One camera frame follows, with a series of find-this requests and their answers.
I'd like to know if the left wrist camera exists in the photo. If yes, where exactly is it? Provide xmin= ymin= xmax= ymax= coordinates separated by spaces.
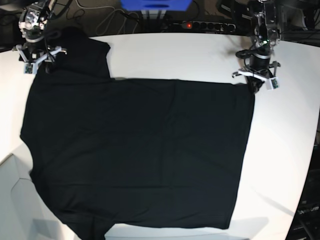
xmin=265 ymin=77 xmax=279 ymax=91

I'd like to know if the black T-shirt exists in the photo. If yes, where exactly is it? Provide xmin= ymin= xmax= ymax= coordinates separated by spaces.
xmin=20 ymin=27 xmax=255 ymax=240

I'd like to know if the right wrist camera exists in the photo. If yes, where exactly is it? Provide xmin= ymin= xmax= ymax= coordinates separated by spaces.
xmin=23 ymin=62 xmax=34 ymax=75

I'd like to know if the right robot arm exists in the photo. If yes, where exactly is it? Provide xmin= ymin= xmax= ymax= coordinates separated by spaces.
xmin=12 ymin=0 xmax=67 ymax=75

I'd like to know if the black power strip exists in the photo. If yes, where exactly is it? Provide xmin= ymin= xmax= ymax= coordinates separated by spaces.
xmin=166 ymin=21 xmax=237 ymax=34

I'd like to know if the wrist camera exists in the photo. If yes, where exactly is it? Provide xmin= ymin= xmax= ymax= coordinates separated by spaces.
xmin=265 ymin=77 xmax=279 ymax=91
xmin=23 ymin=62 xmax=34 ymax=75

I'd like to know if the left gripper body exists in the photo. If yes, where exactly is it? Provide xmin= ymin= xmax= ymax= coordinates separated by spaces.
xmin=232 ymin=61 xmax=281 ymax=94

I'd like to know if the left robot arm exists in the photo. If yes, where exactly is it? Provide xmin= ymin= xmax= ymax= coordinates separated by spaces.
xmin=232 ymin=0 xmax=281 ymax=94

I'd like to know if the blue plastic box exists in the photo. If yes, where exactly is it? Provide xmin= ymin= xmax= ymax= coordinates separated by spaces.
xmin=120 ymin=0 xmax=193 ymax=11

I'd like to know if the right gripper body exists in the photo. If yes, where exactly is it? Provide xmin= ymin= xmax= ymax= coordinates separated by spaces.
xmin=12 ymin=44 xmax=67 ymax=74

